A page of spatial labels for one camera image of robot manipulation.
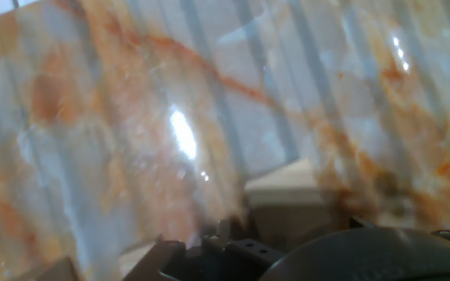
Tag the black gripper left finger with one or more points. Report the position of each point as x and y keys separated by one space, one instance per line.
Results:
x=217 y=261

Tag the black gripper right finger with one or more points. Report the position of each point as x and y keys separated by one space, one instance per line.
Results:
x=354 y=224

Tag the small wooden cube block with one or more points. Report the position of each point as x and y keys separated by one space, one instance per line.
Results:
x=283 y=210

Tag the marble pattern vinyl mat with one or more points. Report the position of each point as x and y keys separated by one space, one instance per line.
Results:
x=92 y=136

